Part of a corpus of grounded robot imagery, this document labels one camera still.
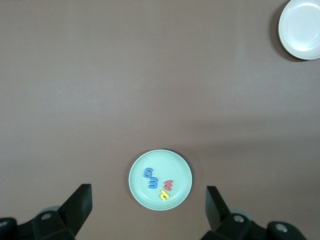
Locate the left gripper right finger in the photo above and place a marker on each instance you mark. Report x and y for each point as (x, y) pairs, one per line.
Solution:
(225, 222)

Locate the green plate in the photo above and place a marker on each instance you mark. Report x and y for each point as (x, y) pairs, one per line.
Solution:
(175, 165)

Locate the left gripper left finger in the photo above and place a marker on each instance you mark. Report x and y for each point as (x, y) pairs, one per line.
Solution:
(75, 215)

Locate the beige plate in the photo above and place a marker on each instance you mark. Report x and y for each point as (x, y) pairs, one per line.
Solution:
(302, 27)

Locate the blue foam letter g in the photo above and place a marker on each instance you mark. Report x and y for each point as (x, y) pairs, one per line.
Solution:
(148, 172)

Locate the red foam letter w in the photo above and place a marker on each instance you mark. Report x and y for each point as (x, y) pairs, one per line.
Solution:
(168, 185)

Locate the blue foam letter E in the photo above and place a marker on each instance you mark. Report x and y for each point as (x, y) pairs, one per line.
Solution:
(153, 183)

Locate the yellow foam letter y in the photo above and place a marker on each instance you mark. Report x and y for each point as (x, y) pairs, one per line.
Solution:
(164, 195)

